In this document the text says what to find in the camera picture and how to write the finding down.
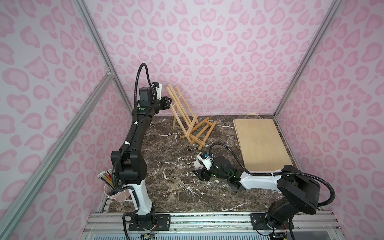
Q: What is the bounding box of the wooden easel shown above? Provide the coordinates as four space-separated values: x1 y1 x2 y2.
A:
180 115 217 150
166 85 198 129

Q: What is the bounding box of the light wooden board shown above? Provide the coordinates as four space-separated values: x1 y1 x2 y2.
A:
234 119 292 172

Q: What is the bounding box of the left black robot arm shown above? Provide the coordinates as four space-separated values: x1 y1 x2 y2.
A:
111 85 172 230

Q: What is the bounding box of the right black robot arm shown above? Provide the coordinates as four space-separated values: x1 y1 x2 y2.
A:
193 153 320 230

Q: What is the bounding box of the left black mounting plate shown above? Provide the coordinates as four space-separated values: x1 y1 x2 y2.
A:
128 214 171 232

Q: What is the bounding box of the black mounting plate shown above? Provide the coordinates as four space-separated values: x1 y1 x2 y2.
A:
128 214 171 232
250 213 273 231

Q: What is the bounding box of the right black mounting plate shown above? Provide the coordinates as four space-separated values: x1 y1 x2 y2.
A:
250 213 273 231

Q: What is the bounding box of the pink pencil cup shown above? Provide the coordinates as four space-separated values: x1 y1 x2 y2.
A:
104 184 131 202

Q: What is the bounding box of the bundle of coloured pencils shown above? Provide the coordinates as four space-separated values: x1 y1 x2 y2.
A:
98 169 115 190

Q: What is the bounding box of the left corner aluminium profile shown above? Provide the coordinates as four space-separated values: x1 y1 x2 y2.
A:
74 0 133 113

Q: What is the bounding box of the corner aluminium profile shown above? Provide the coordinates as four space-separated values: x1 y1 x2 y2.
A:
74 0 133 113
274 0 345 119

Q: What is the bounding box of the right corner aluminium profile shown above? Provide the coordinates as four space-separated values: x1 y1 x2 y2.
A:
274 0 345 119

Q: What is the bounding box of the left diagonal aluminium strut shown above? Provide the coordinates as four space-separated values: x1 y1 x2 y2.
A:
1 73 115 240

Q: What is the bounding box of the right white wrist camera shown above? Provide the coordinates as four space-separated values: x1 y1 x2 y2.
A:
194 151 214 171

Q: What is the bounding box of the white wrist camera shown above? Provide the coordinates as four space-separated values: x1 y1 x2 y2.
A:
194 151 214 171
151 82 163 100

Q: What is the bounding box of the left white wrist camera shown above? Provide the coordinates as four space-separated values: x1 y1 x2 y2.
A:
151 82 163 100

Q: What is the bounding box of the left black corrugated cable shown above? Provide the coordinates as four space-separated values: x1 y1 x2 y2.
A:
111 62 153 193

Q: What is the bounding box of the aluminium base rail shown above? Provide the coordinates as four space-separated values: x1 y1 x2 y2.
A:
81 211 346 240

